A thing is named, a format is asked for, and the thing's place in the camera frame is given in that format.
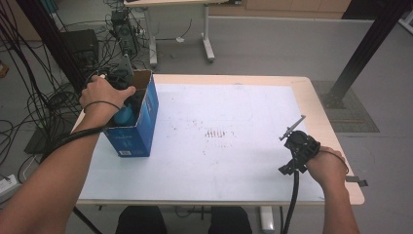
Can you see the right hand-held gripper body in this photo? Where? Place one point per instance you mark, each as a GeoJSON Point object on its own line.
{"type": "Point", "coordinates": [303, 146]}

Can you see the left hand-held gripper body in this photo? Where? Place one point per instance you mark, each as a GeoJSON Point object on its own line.
{"type": "Point", "coordinates": [125, 73]}

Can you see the blue plastic bottle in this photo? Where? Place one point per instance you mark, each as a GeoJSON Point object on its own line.
{"type": "Point", "coordinates": [124, 116]}

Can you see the blue cardboard box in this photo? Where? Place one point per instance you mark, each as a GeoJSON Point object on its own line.
{"type": "Point", "coordinates": [136, 136]}

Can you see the person's right hand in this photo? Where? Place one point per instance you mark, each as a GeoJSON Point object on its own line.
{"type": "Point", "coordinates": [328, 167]}

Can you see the person's left hand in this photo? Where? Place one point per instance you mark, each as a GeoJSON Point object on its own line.
{"type": "Point", "coordinates": [100, 92]}

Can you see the black wrist band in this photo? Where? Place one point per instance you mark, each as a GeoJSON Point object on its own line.
{"type": "Point", "coordinates": [100, 102]}
{"type": "Point", "coordinates": [341, 159]}

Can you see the black equipment box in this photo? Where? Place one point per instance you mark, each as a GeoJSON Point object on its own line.
{"type": "Point", "coordinates": [81, 44]}

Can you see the white table foot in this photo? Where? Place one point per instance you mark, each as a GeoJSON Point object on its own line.
{"type": "Point", "coordinates": [267, 219]}

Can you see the black tape tab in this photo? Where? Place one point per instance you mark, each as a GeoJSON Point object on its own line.
{"type": "Point", "coordinates": [357, 180]}

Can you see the grey floor mat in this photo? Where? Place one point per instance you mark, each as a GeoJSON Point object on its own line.
{"type": "Point", "coordinates": [357, 113]}

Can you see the white power adapter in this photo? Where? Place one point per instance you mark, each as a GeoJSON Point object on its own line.
{"type": "Point", "coordinates": [180, 39]}

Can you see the black metal stand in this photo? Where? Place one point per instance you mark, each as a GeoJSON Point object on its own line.
{"type": "Point", "coordinates": [55, 42]}
{"type": "Point", "coordinates": [367, 45]}

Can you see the white table mat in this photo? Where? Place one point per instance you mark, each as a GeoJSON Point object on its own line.
{"type": "Point", "coordinates": [211, 162]}

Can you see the person's right leg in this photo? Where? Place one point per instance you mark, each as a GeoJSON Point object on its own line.
{"type": "Point", "coordinates": [230, 221]}

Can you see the person's leg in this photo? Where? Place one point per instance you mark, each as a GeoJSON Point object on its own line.
{"type": "Point", "coordinates": [230, 221]}
{"type": "Point", "coordinates": [141, 221]}

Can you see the white desk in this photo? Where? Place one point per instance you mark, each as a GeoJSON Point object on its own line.
{"type": "Point", "coordinates": [207, 39]}

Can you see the person's left leg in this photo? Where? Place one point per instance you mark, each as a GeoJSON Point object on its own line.
{"type": "Point", "coordinates": [141, 221]}

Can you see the small brown box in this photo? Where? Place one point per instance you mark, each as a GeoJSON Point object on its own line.
{"type": "Point", "coordinates": [3, 69]}

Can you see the black metal rod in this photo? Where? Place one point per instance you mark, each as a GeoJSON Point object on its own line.
{"type": "Point", "coordinates": [86, 220]}

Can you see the white power strip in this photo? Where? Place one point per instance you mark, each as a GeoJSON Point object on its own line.
{"type": "Point", "coordinates": [7, 184]}

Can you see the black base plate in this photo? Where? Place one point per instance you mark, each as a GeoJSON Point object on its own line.
{"type": "Point", "coordinates": [39, 143]}

